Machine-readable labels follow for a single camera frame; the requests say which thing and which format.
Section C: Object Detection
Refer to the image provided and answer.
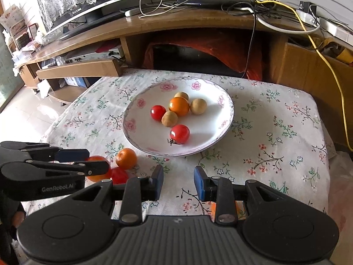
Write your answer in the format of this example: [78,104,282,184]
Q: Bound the grey thick cable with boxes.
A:
[255,11,322,36]

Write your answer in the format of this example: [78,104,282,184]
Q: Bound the smooth orange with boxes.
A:
[169,97,190,117]

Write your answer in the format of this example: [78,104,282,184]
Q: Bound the red cherry tomato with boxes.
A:
[110,167,129,185]
[169,124,191,145]
[150,105,167,121]

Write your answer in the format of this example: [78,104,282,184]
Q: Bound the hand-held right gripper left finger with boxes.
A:
[72,164,164,225]

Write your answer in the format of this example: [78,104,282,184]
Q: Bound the small mandarin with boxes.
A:
[210,201,246,218]
[115,148,138,170]

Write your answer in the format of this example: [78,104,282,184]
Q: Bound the yellow tape roll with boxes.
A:
[323,40,353,64]

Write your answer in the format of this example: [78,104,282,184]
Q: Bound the floral tablecloth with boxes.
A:
[21,68,331,221]

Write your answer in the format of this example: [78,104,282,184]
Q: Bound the wooden television stand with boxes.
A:
[14,6,353,155]

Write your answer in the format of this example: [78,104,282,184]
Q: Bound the black flat device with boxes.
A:
[182,0,254,9]

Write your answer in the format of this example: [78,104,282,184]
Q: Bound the printed paper cards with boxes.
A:
[0,4,38,50]

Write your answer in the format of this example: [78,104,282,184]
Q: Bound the white plastic bag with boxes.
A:
[37,79,51,98]

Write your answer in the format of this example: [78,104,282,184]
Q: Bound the white power strip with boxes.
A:
[321,19,353,43]

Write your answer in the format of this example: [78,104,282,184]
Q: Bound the yellow cable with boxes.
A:
[205,0,353,153]

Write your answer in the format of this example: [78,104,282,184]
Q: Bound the red cloth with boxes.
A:
[143,36,262,80]

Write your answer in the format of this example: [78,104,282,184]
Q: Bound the blue and white box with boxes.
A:
[65,76,89,87]

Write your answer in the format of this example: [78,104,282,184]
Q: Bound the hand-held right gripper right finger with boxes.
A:
[193,166,293,225]

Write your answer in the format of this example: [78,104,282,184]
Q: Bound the white floral bowl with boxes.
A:
[122,77,235,156]

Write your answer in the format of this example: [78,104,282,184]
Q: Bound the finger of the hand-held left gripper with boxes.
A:
[0,160,111,184]
[0,141,90,163]

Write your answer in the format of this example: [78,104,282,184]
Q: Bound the white power adapter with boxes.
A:
[296,8,320,24]

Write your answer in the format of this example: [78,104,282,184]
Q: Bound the silver media player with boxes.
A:
[65,47,124,64]

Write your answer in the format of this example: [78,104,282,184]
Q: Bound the white thin cable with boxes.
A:
[138,0,166,18]

